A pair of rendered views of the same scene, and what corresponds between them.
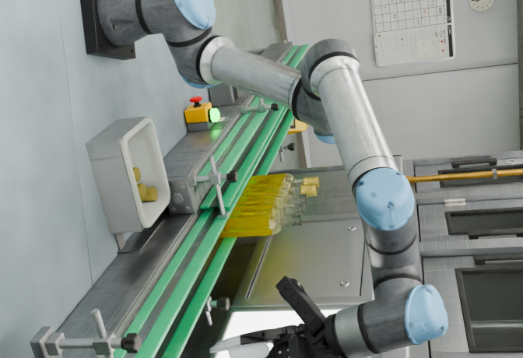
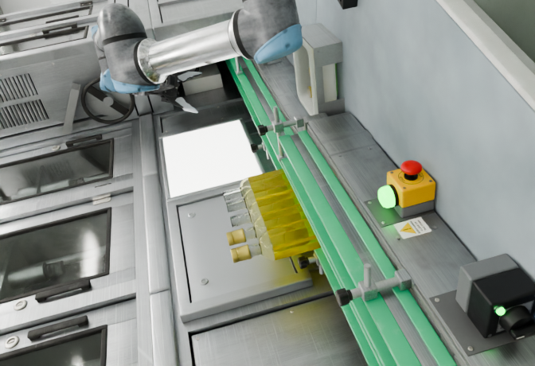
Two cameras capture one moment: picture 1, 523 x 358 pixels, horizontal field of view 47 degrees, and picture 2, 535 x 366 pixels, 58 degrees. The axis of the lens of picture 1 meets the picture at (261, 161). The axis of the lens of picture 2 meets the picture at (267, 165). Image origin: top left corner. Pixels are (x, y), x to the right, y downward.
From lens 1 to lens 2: 2.47 m
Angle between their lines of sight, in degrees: 121
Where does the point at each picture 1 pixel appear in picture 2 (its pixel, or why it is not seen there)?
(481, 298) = (95, 249)
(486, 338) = (99, 219)
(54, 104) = not seen: outside the picture
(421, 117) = not seen: outside the picture
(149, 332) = (253, 90)
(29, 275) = not seen: hidden behind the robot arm
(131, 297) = (278, 91)
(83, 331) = (283, 76)
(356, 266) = (186, 233)
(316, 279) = (216, 213)
